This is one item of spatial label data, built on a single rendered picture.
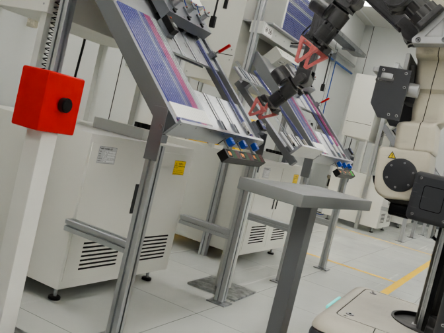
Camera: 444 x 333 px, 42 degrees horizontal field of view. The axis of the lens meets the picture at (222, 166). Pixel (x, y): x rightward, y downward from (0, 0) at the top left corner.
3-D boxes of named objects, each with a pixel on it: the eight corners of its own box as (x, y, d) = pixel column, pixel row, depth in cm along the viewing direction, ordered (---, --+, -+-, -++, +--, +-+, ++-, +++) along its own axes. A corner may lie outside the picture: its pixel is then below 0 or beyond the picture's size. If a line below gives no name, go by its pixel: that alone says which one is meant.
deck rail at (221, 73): (252, 150, 247) (263, 143, 245) (250, 150, 245) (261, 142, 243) (180, 20, 267) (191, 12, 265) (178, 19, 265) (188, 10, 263)
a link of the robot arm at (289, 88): (296, 90, 225) (301, 92, 230) (287, 75, 227) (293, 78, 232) (283, 100, 228) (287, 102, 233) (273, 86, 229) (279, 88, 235)
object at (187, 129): (250, 150, 245) (263, 141, 243) (164, 135, 187) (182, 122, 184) (249, 148, 246) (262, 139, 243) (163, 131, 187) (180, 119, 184)
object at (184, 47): (211, 77, 256) (219, 70, 254) (118, 40, 197) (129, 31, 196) (179, 19, 265) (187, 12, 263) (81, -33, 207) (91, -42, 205)
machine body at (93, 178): (164, 282, 264) (195, 149, 260) (53, 306, 202) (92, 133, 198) (59, 240, 293) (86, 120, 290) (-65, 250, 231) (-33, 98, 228)
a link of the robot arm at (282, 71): (306, 77, 222) (312, 81, 230) (291, 53, 225) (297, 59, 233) (281, 96, 226) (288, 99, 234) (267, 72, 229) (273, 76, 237)
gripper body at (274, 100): (260, 96, 230) (275, 84, 227) (270, 100, 239) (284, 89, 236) (268, 109, 228) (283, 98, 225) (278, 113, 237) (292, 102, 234)
